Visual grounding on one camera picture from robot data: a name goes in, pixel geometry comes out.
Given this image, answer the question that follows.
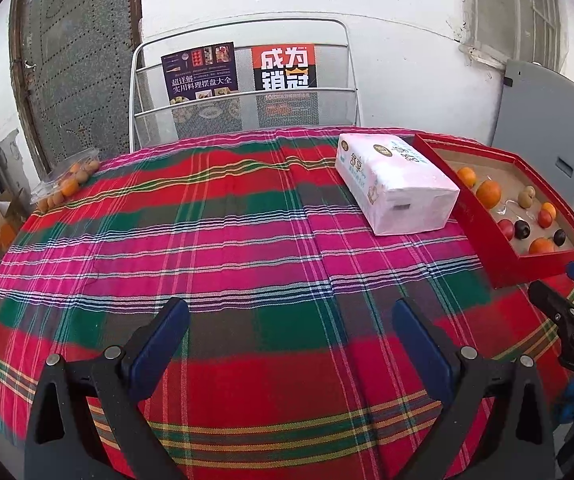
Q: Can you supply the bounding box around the person's right hand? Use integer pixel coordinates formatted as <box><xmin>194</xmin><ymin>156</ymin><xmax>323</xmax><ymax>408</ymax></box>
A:
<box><xmin>554</xmin><ymin>375</ymin><xmax>574</xmax><ymax>427</ymax></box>

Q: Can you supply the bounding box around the barred window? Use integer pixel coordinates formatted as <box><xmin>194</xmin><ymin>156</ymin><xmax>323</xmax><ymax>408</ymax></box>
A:
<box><xmin>467</xmin><ymin>0</ymin><xmax>574</xmax><ymax>68</ymax></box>

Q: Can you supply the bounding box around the pile of small brown fruits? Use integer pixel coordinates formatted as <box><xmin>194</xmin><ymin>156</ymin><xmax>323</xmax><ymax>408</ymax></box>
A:
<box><xmin>36</xmin><ymin>157</ymin><xmax>100</xmax><ymax>213</ymax></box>

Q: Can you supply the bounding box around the red and black book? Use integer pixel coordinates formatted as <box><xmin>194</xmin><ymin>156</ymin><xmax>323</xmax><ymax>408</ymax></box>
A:
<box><xmin>251</xmin><ymin>44</ymin><xmax>320</xmax><ymax>128</ymax></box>

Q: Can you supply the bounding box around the clear plastic clamshell container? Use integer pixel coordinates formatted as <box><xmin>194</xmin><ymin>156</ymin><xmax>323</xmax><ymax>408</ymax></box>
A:
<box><xmin>30</xmin><ymin>147</ymin><xmax>102</xmax><ymax>213</ymax></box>

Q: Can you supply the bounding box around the dark cookbook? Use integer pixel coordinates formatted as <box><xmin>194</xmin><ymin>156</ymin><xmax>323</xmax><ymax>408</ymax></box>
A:
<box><xmin>161</xmin><ymin>41</ymin><xmax>242</xmax><ymax>138</ymax></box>

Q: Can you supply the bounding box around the red cardboard box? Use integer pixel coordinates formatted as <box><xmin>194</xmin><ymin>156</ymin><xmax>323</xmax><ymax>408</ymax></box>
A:
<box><xmin>411</xmin><ymin>132</ymin><xmax>574</xmax><ymax>290</ymax></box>

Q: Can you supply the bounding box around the white metal mesh rack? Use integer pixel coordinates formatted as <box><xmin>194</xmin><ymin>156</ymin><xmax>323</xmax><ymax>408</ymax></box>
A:
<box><xmin>128</xmin><ymin>19</ymin><xmax>363</xmax><ymax>153</ymax></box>

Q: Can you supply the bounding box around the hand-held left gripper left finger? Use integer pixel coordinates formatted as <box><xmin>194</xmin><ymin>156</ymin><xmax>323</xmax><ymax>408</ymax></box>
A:
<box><xmin>24</xmin><ymin>297</ymin><xmax>191</xmax><ymax>480</ymax></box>

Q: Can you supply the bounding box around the studded metal door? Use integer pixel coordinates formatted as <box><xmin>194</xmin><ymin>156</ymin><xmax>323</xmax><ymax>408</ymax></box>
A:
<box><xmin>9</xmin><ymin>0</ymin><xmax>142</xmax><ymax>161</ymax></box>

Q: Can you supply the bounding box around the plaid tablecloth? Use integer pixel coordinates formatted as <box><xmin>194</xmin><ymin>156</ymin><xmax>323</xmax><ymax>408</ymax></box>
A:
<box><xmin>0</xmin><ymin>127</ymin><xmax>574</xmax><ymax>480</ymax></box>

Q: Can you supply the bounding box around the white tissue pack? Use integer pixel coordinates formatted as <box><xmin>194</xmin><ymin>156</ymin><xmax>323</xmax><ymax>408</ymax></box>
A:
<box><xmin>335</xmin><ymin>132</ymin><xmax>460</xmax><ymax>237</ymax></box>

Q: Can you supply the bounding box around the grey cabinet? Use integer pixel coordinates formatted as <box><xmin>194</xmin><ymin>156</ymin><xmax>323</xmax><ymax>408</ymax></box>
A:
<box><xmin>490</xmin><ymin>58</ymin><xmax>574</xmax><ymax>216</ymax></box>

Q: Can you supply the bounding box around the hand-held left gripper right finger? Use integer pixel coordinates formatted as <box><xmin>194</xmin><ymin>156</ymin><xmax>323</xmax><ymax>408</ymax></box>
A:
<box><xmin>382</xmin><ymin>297</ymin><xmax>558</xmax><ymax>480</ymax></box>

